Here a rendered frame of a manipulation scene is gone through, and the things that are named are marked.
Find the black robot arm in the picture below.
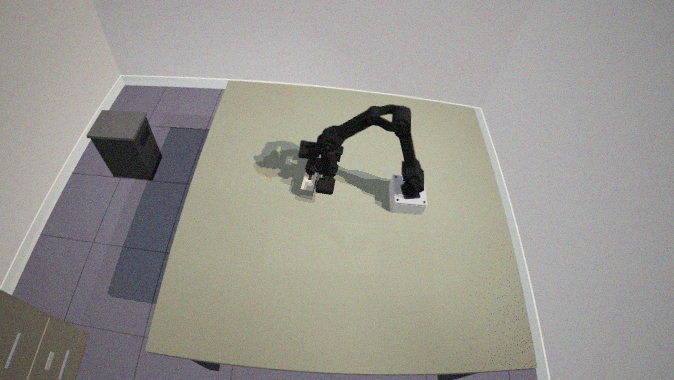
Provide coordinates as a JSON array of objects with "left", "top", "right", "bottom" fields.
[{"left": 298, "top": 104, "right": 424, "bottom": 199}]

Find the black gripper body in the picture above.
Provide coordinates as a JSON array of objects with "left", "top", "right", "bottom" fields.
[{"left": 316, "top": 155, "right": 341, "bottom": 195}]

